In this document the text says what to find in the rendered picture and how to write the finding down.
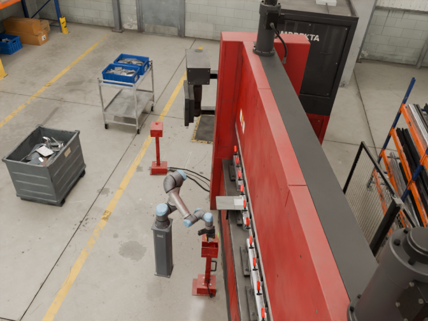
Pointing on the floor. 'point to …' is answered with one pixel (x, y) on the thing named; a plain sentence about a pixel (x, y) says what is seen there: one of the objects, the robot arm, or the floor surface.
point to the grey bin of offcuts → (46, 165)
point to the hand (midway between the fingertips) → (207, 241)
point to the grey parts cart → (127, 99)
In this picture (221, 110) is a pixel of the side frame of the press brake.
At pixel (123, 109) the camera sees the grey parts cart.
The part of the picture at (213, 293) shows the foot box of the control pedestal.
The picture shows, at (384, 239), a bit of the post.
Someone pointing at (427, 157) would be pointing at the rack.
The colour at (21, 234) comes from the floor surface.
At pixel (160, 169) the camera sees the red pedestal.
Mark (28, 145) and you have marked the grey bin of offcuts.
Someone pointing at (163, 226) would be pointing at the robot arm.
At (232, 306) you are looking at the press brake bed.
